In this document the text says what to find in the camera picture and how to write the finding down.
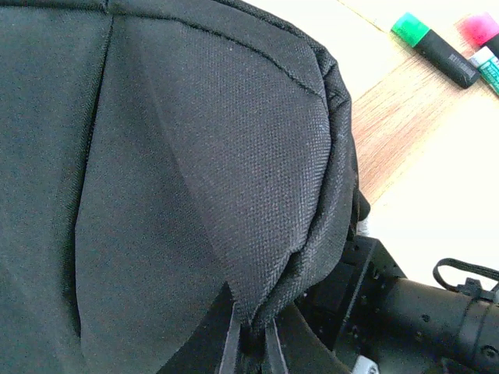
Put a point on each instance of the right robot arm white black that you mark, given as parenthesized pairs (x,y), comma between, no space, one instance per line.
(441,329)

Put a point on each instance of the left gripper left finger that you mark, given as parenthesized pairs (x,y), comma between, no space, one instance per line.
(212,348)

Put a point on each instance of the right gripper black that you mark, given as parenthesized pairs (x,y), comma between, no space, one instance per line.
(328,328)

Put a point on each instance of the pink highlighter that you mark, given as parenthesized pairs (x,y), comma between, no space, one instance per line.
(480,30)

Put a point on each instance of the green highlighter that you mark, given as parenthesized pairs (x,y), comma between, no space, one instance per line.
(436,50)

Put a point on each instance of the black student backpack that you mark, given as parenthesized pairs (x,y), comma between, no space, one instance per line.
(152,152)

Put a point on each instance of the white glue stick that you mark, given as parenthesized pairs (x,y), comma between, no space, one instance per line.
(487,64)

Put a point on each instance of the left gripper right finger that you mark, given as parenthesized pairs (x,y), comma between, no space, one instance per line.
(274,359)

